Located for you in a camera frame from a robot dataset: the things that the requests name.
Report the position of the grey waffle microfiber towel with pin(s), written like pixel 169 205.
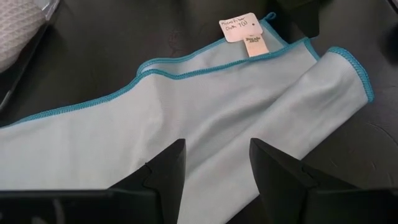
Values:
pixel 18 31

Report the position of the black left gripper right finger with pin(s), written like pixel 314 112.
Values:
pixel 311 202

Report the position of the white paper label tag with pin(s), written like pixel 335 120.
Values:
pixel 239 28

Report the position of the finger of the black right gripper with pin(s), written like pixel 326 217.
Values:
pixel 298 17

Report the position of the light blue microfiber towel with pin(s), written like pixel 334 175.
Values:
pixel 155 130

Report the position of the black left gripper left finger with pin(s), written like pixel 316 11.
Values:
pixel 93 207

